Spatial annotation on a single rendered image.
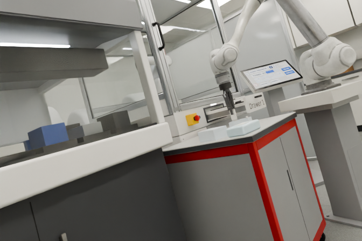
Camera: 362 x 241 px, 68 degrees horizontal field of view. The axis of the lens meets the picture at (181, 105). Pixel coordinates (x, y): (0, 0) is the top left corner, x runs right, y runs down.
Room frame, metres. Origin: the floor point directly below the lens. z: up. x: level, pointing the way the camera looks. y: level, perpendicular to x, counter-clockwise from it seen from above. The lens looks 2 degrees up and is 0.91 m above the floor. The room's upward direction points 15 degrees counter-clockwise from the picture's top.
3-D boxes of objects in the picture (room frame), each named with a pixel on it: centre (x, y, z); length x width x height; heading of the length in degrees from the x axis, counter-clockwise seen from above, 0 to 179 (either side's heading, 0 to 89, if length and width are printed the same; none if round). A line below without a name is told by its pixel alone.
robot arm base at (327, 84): (1.78, -0.93, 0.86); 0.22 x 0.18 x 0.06; 114
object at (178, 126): (2.38, 0.10, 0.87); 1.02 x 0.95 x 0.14; 141
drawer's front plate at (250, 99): (1.83, -0.49, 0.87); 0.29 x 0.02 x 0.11; 141
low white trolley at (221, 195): (1.53, -0.22, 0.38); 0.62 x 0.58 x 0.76; 141
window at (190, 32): (2.09, -0.25, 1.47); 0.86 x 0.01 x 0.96; 141
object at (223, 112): (1.97, -0.33, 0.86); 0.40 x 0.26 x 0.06; 51
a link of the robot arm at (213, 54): (1.64, -0.30, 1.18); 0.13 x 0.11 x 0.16; 8
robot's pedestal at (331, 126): (1.77, -0.91, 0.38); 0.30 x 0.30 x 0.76; 28
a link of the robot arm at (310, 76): (1.76, -0.91, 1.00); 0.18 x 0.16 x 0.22; 7
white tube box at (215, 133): (1.34, -0.11, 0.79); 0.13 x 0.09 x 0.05; 34
